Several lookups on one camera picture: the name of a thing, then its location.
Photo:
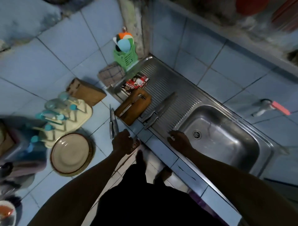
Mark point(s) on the person's right hand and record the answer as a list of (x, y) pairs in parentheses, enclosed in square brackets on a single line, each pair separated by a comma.
[(180, 142)]

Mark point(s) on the person's left hand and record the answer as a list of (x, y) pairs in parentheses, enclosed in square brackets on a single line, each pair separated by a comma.
[(122, 142)]

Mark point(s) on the small wooden cutting board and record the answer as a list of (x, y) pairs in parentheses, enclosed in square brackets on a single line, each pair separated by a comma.
[(137, 109)]

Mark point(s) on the knives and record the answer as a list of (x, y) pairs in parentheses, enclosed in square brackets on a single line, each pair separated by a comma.
[(130, 104)]

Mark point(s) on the person's left forearm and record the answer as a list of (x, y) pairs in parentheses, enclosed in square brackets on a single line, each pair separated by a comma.
[(76, 191)]

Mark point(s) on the person's right forearm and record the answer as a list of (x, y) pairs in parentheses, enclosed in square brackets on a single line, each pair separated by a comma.
[(244, 186)]

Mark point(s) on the person's black clothing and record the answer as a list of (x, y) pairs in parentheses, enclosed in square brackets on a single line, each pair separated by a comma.
[(151, 200)]

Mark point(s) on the stainless steel sink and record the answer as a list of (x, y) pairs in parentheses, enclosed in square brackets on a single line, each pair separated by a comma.
[(223, 137)]

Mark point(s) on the cream cup rack teal knobs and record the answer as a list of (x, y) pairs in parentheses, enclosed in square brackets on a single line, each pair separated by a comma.
[(76, 116)]

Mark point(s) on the round brown-rimmed plate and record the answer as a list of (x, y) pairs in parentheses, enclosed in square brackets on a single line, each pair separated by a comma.
[(71, 153)]

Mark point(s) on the wooden knife block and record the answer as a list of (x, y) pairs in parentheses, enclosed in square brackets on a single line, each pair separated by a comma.
[(88, 92)]

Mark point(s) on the red black sachet pack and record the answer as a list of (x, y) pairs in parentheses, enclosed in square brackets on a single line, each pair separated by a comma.
[(136, 82)]

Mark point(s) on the checked dishcloth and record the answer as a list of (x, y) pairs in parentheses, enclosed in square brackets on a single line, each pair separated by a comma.
[(111, 74)]

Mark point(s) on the clear glass cup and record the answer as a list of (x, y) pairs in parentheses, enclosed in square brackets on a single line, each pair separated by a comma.
[(63, 96), (52, 104)]

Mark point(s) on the green plastic basket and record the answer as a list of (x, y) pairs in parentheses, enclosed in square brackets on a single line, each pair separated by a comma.
[(126, 59)]

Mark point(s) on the light blue plastic scoop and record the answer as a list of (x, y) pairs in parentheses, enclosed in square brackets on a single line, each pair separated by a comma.
[(123, 45)]

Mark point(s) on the clear cup with cutlery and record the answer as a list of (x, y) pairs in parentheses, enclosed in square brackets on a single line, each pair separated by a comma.
[(21, 168)]

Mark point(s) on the orange plastic utensil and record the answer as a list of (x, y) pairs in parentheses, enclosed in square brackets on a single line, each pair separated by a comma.
[(124, 35)]

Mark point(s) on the orange food piece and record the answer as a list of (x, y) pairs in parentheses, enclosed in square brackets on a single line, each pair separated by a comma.
[(5, 213)]

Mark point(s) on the white plate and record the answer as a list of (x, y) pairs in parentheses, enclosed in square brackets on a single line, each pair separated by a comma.
[(7, 218)]

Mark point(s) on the red plastic cup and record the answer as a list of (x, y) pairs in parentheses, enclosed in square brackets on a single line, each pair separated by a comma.
[(251, 6)]

